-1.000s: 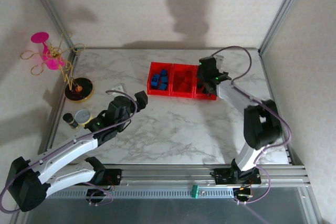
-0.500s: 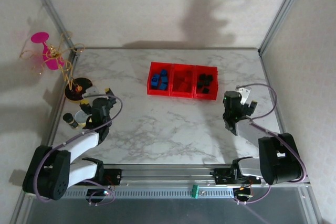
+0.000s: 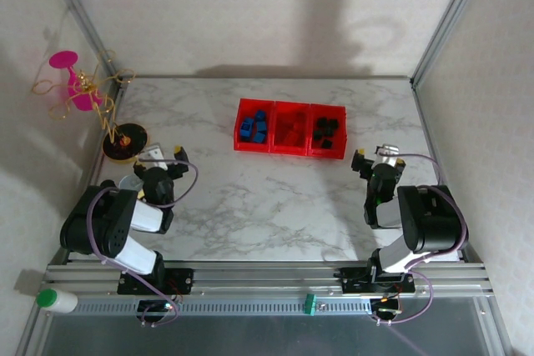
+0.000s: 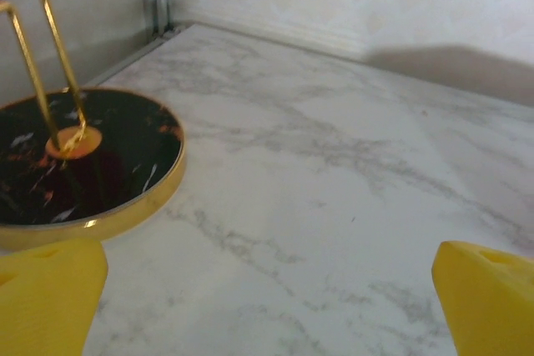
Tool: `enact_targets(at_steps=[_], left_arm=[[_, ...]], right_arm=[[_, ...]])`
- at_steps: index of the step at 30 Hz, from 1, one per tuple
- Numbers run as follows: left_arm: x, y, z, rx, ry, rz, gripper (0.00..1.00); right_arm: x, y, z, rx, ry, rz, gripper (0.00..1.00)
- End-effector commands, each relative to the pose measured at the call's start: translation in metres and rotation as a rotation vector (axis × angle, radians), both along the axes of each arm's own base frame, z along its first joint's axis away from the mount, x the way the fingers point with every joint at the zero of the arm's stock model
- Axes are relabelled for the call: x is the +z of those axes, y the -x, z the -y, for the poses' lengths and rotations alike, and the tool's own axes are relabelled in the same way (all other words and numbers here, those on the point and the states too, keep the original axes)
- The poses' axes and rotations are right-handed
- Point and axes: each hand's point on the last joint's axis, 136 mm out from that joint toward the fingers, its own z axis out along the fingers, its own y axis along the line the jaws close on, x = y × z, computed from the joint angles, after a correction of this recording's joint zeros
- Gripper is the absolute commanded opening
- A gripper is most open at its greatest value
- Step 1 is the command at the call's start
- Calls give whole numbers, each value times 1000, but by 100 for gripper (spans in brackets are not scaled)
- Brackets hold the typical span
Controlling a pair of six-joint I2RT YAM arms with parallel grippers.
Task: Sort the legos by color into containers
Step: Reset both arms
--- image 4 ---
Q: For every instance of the aluminium side rail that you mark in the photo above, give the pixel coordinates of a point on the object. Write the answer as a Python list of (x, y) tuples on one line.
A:
[(125, 62)]

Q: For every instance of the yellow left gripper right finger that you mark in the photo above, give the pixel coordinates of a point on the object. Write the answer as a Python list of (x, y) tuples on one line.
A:
[(488, 306)]

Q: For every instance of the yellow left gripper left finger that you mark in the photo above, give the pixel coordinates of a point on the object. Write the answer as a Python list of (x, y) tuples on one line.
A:
[(46, 302)]

